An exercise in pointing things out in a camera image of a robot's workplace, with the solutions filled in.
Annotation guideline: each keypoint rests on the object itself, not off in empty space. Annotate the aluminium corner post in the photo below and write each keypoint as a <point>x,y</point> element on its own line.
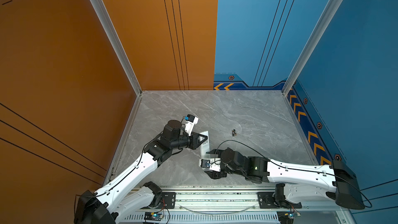
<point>110,30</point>
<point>323,22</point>

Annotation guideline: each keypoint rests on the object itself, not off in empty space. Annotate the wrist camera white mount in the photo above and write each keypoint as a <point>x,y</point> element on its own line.
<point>213,164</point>
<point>189,122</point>

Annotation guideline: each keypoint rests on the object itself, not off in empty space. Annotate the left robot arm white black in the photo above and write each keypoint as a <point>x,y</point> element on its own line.
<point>113,202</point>

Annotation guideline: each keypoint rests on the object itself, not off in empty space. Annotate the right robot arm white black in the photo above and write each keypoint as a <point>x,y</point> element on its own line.
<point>294,183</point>

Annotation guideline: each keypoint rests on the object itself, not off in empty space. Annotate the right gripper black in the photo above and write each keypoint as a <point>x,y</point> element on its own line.
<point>216,175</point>

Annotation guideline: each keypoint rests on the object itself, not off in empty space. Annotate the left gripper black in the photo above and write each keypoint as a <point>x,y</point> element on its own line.
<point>194,140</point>

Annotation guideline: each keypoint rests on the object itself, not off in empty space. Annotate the white remote control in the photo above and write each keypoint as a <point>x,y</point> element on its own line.
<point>204,148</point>

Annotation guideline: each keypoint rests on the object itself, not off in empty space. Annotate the left aluminium corner post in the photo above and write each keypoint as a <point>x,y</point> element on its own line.
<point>110,30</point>

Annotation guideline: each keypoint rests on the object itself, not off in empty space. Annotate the aluminium rail frame front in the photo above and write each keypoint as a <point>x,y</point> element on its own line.
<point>236,205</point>

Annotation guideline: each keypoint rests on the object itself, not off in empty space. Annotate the green circuit board left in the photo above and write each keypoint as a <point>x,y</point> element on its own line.
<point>153,217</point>

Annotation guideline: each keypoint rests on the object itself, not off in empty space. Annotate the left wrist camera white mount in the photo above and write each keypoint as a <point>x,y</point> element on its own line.
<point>189,122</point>

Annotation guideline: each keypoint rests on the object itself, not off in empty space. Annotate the right aluminium corner post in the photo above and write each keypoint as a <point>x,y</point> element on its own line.
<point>323,22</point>

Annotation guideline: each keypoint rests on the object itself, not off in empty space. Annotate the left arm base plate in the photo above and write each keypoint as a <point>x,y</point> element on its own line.
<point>166,199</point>

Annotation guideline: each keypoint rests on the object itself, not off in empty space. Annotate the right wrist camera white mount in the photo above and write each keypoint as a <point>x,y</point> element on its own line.
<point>213,164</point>

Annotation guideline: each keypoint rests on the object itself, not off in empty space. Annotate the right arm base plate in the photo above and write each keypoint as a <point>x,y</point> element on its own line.
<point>267,200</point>

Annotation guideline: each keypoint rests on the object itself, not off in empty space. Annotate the circuit board right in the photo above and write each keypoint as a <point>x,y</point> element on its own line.
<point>287,217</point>

